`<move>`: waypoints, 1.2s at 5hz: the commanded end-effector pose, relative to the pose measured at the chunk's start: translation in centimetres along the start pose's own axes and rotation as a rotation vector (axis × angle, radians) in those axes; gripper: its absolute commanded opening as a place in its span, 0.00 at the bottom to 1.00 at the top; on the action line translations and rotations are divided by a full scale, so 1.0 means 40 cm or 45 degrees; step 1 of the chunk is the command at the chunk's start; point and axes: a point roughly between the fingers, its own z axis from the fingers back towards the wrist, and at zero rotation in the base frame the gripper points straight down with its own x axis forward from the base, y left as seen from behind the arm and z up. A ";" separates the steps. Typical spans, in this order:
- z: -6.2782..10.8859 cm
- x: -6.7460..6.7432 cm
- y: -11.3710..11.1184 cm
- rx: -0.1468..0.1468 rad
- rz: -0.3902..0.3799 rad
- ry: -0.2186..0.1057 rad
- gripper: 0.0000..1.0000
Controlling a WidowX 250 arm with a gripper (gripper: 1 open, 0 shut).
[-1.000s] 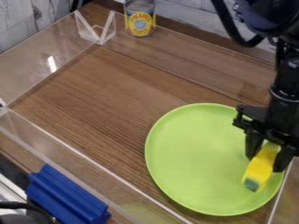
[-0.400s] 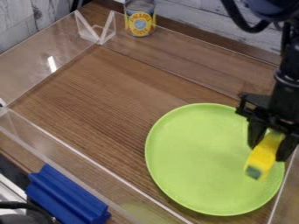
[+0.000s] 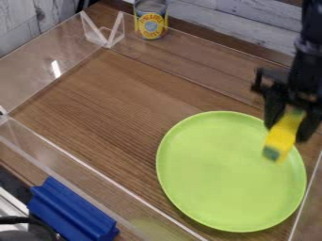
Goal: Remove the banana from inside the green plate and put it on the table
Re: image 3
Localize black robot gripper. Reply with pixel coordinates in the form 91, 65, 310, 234
250, 68, 322, 143

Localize green round plate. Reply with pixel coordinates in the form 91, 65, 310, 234
156, 111, 307, 233

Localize clear acrylic triangle bracket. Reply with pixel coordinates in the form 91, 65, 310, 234
80, 11, 124, 49

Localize black cable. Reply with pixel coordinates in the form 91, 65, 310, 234
0, 216, 60, 241

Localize yellow toy banana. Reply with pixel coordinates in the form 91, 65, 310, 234
262, 109, 306, 162

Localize yellow labelled tin can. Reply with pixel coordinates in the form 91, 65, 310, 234
133, 0, 168, 40

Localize clear acrylic enclosure walls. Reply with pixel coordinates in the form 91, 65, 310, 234
0, 7, 322, 241

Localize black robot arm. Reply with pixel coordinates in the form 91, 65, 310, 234
250, 0, 322, 142

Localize blue plastic block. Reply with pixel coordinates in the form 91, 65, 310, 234
28, 176, 119, 241

